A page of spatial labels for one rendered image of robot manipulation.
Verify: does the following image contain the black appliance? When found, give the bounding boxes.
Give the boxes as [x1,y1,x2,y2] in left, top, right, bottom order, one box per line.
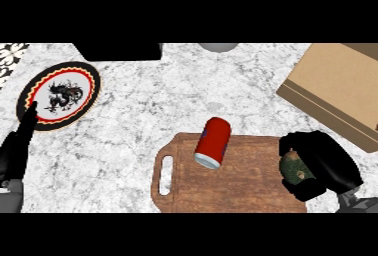
[72,42,163,62]

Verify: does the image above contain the cardboard box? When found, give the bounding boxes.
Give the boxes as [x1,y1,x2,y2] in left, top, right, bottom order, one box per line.
[274,42,378,154]

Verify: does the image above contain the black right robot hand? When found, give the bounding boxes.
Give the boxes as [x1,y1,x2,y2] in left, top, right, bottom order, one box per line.
[277,130,364,203]

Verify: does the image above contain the decorated plate with dragon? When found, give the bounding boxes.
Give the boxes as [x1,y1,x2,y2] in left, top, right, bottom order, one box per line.
[14,61,101,132]

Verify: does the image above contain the red can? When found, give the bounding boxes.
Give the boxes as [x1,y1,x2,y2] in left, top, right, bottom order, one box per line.
[193,116,233,170]

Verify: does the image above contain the grey round object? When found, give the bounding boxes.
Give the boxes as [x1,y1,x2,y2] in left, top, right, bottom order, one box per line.
[197,42,240,53]

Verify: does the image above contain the brown wooden cutting board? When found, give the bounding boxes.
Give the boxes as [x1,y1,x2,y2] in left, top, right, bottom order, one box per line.
[150,132,308,214]

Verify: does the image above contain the green squash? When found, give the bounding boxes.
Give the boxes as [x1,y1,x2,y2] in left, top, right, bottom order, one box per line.
[278,149,317,187]

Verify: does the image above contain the black and white patterned tile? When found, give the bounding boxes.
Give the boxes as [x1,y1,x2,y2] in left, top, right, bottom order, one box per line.
[0,42,30,88]

